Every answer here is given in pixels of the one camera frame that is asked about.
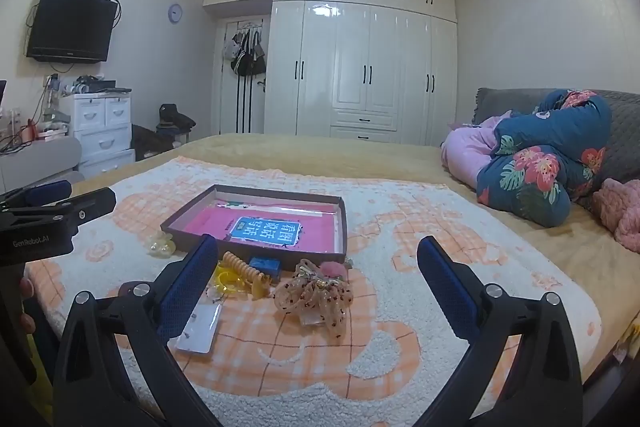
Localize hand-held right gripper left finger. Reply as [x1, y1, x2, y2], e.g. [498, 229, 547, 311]
[52, 234, 221, 427]

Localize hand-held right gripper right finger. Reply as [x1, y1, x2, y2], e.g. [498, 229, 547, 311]
[415, 235, 586, 427]

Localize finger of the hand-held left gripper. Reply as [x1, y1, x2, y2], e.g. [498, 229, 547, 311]
[0, 180, 72, 212]
[30, 187, 117, 235]

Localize white earring card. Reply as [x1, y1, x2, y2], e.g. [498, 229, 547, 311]
[175, 302, 223, 354]

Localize beige spiral hair clip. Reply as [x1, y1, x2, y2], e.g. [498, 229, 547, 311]
[221, 251, 268, 300]

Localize brown cardboard box tray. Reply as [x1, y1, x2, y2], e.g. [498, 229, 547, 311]
[160, 183, 348, 264]

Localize dotted sheer scrunchie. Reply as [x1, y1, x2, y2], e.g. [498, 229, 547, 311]
[273, 259, 353, 339]

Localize person's left hand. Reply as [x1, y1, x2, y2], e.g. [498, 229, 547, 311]
[19, 276, 37, 333]

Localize yellow hair clip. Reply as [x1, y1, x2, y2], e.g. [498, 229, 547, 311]
[207, 272, 251, 300]

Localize clear flower hair clip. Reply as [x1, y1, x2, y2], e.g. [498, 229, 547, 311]
[146, 231, 177, 257]

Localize pink book with blue label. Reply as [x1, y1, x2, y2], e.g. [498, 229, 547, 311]
[186, 204, 337, 254]

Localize white drawer cabinet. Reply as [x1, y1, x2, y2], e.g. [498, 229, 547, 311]
[60, 91, 137, 178]

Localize peach patterned blanket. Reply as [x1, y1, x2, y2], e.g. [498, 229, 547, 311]
[25, 156, 603, 427]

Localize small blue box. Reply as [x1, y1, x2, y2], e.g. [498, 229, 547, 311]
[248, 257, 281, 280]

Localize dark bag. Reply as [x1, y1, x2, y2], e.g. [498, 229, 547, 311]
[131, 124, 173, 158]

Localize pink pompom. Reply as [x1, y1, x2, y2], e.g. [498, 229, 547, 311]
[320, 259, 351, 280]

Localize black set-top box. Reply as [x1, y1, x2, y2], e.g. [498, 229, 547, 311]
[75, 77, 132, 95]

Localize pink quilt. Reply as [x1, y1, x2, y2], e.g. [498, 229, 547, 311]
[440, 117, 511, 180]

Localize blue floral quilt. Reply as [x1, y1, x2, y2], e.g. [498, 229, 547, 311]
[475, 89, 613, 228]

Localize white door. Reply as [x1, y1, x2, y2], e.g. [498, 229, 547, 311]
[212, 16, 273, 135]

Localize pink fluffy towel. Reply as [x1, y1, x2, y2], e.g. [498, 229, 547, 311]
[592, 178, 640, 253]

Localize hanging bags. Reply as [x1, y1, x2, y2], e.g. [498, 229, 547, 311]
[223, 29, 267, 76]

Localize grey quilted headboard cushion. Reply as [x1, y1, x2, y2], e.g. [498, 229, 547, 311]
[472, 87, 640, 208]

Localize white wardrobe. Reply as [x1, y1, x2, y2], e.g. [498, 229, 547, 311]
[202, 0, 458, 146]

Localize black wall television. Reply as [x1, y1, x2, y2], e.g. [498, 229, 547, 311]
[26, 0, 119, 64]

